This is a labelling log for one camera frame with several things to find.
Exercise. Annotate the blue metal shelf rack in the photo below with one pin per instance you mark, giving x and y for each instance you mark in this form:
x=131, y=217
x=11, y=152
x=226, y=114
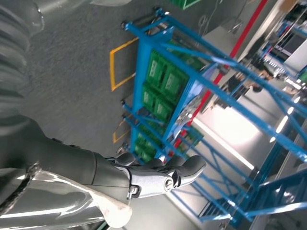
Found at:
x=271, y=190
x=141, y=70
x=283, y=47

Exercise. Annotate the person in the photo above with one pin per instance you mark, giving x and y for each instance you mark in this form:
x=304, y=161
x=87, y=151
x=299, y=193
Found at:
x=240, y=81

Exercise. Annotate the green plastic crate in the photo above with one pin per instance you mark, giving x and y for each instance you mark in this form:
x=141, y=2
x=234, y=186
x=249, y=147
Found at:
x=156, y=68
x=148, y=96
x=150, y=135
x=162, y=109
x=144, y=150
x=174, y=84

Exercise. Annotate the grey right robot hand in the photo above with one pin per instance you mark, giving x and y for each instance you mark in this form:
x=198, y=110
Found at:
x=60, y=165

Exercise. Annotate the shiny silver part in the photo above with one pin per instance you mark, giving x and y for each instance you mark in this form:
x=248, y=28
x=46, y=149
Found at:
x=185, y=114

